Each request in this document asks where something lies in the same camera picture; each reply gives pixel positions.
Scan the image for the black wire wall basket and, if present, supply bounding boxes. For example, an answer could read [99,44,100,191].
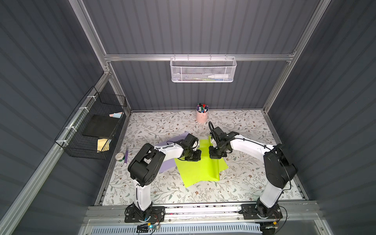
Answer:
[55,88,127,160]

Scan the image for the yellow sticky note pad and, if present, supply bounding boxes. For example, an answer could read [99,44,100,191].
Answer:
[97,139,112,152]

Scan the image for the green circuit board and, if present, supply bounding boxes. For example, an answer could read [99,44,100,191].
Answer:
[136,223,160,234]

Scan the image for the lavender paper sheet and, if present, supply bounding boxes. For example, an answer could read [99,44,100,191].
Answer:
[155,132,189,173]

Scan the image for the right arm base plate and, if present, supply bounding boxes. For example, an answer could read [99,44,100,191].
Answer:
[238,204,283,220]

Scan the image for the white bottle in basket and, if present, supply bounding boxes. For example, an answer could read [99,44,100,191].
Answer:
[208,74,229,80]

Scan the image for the pastel sticky notes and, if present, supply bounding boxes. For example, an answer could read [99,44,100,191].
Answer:
[109,112,123,118]

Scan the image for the aluminium mounting rail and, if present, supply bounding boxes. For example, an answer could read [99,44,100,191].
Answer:
[82,200,324,226]

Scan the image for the purple marker pen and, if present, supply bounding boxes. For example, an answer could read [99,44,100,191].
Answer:
[123,148,129,164]

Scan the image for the white wire mesh basket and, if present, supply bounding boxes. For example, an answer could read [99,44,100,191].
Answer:
[170,56,237,83]

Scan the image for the lime green paper sheet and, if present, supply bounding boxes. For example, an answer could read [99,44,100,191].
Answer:
[175,140,228,188]

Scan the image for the white tape roll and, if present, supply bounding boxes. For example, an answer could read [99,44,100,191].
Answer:
[115,152,125,162]

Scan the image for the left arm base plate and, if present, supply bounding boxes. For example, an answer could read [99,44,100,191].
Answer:
[124,204,165,224]

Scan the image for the black notebook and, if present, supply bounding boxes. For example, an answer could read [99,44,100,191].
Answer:
[82,115,119,139]

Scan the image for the colored markers in cup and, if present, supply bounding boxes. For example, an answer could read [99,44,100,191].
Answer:
[196,103,209,113]

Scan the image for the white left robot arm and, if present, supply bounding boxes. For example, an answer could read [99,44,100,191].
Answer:
[128,134,201,212]

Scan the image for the pink pen cup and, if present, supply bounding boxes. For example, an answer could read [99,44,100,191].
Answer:
[196,107,208,123]

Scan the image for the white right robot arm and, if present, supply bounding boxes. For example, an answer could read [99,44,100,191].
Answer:
[209,122,298,212]

